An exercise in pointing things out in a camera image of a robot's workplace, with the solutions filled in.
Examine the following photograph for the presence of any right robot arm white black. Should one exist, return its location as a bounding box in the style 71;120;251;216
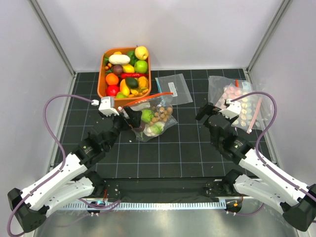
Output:
196;102;316;232

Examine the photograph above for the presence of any brown toy longan bunch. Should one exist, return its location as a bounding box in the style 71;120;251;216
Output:
150;106;173;124

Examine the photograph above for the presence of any green toy apple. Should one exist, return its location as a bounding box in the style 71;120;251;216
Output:
134;60;148;74

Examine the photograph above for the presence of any toy cauliflower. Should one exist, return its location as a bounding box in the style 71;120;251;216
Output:
143;121;165;137

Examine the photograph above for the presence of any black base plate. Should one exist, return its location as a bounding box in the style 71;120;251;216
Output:
87;177;241;203

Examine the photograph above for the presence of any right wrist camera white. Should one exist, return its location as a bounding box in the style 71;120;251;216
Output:
219;99;242;122

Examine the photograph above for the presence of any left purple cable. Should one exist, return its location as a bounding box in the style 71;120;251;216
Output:
6;94;123;236

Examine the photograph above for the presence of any yellow toy lemon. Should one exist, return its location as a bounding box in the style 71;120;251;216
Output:
122;64;135;73

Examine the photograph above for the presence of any dark purple toy onion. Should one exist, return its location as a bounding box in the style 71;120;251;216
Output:
112;65;123;76

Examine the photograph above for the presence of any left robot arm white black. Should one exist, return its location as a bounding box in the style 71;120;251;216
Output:
7;106;142;233

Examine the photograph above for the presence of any aluminium frame rail front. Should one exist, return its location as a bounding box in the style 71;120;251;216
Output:
29;185;301;210

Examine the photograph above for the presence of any yellow toy pear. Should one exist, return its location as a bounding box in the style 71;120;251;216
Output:
134;46;149;61

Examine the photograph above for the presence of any polka dot zip bag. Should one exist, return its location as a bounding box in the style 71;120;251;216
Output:
215;82;261;134

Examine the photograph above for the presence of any left aluminium frame post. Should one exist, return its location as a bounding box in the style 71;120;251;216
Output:
28;0;76;77

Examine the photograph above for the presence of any blue zipper clear bag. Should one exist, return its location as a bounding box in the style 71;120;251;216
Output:
155;74;193;105

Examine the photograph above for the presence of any clear crumpled plastic bag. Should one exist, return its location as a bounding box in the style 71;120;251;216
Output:
207;75;272;121

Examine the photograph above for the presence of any aluminium frame post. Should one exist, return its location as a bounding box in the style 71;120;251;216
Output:
246;0;292;74
28;0;76;77

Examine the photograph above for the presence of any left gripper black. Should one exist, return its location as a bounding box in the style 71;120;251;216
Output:
100;106;141;151

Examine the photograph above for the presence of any orange plastic basket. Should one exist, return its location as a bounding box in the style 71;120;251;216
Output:
97;47;152;107

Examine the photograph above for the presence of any white toy radish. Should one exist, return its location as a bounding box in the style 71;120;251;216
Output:
108;54;130;65

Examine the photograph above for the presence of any right aluminium frame post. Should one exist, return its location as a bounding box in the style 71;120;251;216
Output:
246;0;292;74

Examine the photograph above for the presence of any red toy chili pepper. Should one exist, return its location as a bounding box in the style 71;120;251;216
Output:
120;73;149;79

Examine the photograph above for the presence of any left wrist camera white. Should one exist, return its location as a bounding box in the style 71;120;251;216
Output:
91;96;119;117

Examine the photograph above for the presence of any orange zipper clear bag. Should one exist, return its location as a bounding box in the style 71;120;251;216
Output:
119;92;177;142

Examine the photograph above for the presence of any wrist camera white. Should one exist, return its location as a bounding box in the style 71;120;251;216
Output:
91;96;119;117
219;99;242;122

